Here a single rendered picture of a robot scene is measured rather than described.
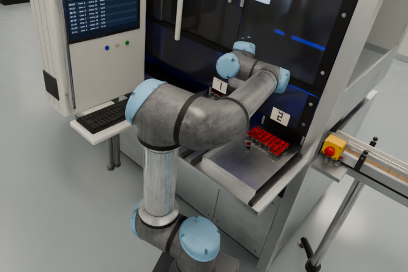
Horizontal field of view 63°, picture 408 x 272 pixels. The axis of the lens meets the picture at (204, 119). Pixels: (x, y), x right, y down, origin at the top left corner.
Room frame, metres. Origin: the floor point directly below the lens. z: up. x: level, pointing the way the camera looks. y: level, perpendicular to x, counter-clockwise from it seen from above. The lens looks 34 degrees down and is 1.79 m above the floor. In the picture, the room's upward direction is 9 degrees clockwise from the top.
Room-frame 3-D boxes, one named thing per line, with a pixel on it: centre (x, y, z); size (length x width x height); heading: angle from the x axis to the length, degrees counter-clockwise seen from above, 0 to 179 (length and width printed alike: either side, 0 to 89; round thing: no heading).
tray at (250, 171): (1.08, -0.22, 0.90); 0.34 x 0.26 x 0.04; 144
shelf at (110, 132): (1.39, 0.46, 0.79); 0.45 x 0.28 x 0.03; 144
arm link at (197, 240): (0.58, -0.03, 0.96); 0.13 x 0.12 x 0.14; 67
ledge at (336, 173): (1.13, -0.58, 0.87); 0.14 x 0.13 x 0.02; 144
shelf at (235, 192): (1.20, -0.10, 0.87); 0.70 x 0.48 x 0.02; 54
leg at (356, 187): (1.14, -0.74, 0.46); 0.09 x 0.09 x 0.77; 54
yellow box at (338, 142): (1.10, -0.55, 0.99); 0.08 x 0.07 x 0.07; 144
